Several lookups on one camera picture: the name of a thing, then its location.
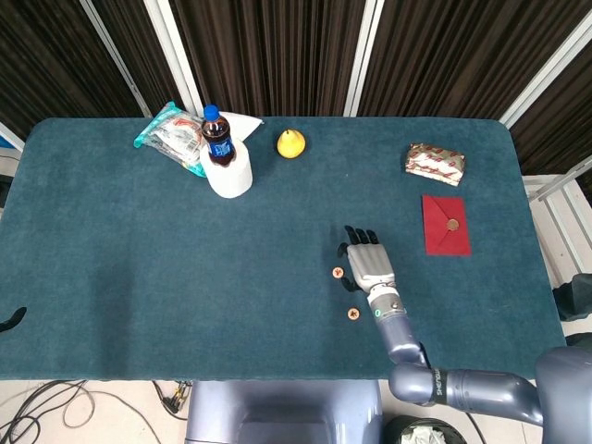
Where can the teal clear snack bag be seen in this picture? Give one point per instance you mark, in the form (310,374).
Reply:
(166,139)

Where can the grey black right robot hand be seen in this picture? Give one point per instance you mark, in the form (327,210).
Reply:
(372,266)

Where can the aluminium frame rack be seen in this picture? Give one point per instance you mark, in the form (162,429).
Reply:
(562,217)

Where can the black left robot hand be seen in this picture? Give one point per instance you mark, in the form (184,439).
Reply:
(14,319)

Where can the white frame post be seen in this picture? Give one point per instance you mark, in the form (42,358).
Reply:
(546,69)
(173,55)
(115,57)
(364,55)

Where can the red envelope gold seal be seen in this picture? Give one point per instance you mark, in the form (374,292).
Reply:
(444,231)

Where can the blue grey right robot arm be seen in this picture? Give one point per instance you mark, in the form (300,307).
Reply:
(398,333)

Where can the white paper sheet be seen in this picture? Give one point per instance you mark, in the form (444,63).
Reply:
(245,124)

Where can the yellow pear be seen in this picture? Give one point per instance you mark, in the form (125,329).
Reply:
(290,145)

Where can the wooden chess piece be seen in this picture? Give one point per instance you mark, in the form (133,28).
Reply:
(353,314)
(338,272)

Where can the white toilet paper roll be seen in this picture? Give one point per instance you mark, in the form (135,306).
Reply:
(231,182)

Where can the wooden chess piece bottom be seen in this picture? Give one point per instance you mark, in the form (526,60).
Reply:
(353,314)

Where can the cola bottle blue label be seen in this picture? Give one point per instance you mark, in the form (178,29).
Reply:
(219,143)

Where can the white blue side panel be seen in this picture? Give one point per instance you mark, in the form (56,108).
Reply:
(9,141)

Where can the teal blue table cloth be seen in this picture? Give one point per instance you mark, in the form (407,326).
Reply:
(185,277)

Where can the blue grey robot torso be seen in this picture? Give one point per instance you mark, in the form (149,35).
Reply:
(282,411)

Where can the dark brown curtain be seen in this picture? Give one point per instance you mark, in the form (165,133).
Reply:
(277,55)

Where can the person dark trouser leg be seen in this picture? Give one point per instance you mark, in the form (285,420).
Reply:
(575,298)

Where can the black trash bin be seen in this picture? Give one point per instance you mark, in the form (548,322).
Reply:
(416,432)

